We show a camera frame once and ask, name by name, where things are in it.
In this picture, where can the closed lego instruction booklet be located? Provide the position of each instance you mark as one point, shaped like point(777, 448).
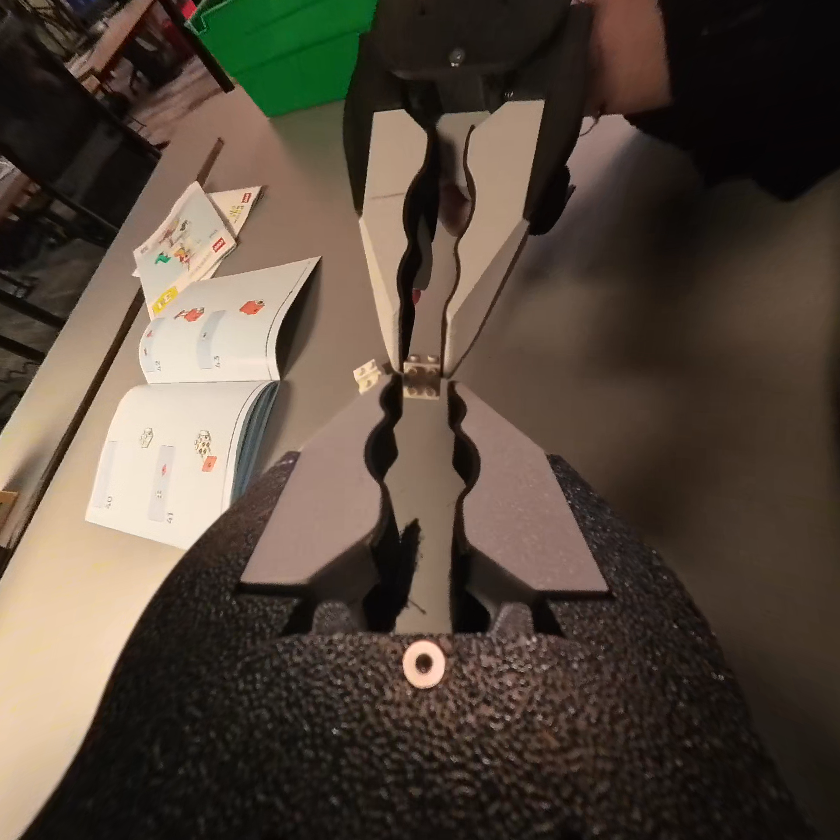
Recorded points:
point(184, 249)

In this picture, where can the small yellow-print leaflet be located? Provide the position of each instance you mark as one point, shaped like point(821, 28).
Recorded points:
point(239, 207)

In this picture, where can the green plastic bin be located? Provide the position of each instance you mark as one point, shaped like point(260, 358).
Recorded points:
point(282, 52)

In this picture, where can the person's right hand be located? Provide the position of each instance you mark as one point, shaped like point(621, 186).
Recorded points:
point(630, 59)

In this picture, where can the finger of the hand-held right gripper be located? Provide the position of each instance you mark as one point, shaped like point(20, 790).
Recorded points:
point(387, 197)
point(499, 184)

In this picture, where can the small white studded lego brick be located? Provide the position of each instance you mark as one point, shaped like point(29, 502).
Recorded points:
point(422, 377)

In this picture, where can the small white lego bracket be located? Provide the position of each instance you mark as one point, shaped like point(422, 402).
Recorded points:
point(367, 376)

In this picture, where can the person's right forearm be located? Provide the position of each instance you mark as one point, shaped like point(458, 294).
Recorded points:
point(754, 79)

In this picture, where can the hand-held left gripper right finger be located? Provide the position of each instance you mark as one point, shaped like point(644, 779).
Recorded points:
point(531, 525)

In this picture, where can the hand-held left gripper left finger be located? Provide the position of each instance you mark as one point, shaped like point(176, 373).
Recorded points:
point(315, 518)

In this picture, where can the dark metal frame furniture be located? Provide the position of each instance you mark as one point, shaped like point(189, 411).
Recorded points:
point(59, 131)

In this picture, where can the brown wooden table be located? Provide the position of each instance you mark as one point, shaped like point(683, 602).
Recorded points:
point(131, 33)

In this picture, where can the open lego instruction booklet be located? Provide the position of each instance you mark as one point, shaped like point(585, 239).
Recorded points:
point(216, 341)

